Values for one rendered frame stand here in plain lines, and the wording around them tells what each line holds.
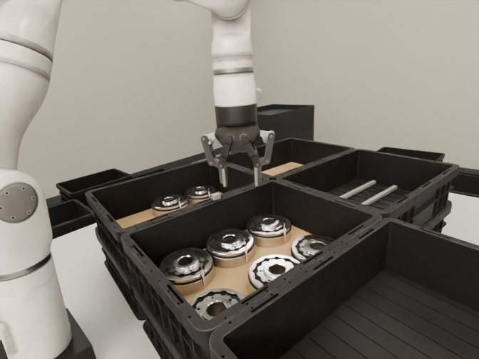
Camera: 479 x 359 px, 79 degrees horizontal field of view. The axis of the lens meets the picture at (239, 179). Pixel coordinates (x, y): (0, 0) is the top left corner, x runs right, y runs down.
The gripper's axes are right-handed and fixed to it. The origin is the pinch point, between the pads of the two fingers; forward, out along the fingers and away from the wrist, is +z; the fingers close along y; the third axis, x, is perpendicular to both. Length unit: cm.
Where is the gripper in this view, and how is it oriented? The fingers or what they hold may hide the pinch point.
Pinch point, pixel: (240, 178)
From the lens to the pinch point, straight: 56.9
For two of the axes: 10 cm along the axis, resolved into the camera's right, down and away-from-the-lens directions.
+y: 9.9, -0.2, -1.3
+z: 0.7, 9.4, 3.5
